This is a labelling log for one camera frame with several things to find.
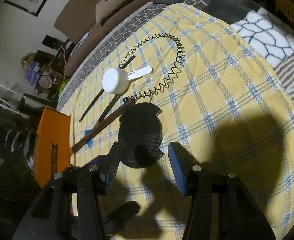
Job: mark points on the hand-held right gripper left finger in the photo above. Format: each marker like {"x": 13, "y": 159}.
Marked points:
{"x": 113, "y": 165}

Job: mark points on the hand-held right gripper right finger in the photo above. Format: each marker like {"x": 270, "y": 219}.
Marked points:
{"x": 177, "y": 170}

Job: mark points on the orange cardboard box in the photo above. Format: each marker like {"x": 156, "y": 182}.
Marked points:
{"x": 51, "y": 135}

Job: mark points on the white measuring cup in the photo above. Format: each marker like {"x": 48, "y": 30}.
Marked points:
{"x": 114, "y": 80}

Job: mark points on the blue plastic piece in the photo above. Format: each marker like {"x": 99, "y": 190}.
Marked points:
{"x": 88, "y": 135}

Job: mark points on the brown wooden stick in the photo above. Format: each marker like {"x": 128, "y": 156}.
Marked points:
{"x": 104, "y": 125}

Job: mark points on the dark pencil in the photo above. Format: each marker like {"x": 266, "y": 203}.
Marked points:
{"x": 106, "y": 110}

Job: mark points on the thin dark paintbrush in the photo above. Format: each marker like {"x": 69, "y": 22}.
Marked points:
{"x": 91, "y": 106}

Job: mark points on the yellow plaid tablecloth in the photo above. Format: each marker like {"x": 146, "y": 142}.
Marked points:
{"x": 224, "y": 92}

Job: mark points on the green bag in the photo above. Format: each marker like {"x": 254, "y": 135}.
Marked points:
{"x": 59, "y": 90}

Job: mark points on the papers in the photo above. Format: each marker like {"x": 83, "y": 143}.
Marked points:
{"x": 83, "y": 38}

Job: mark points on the brown sofa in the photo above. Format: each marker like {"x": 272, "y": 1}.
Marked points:
{"x": 74, "y": 12}

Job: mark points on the white net pattern blanket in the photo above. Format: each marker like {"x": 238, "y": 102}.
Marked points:
{"x": 264, "y": 37}

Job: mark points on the brown pillow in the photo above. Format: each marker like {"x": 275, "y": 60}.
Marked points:
{"x": 126, "y": 2}

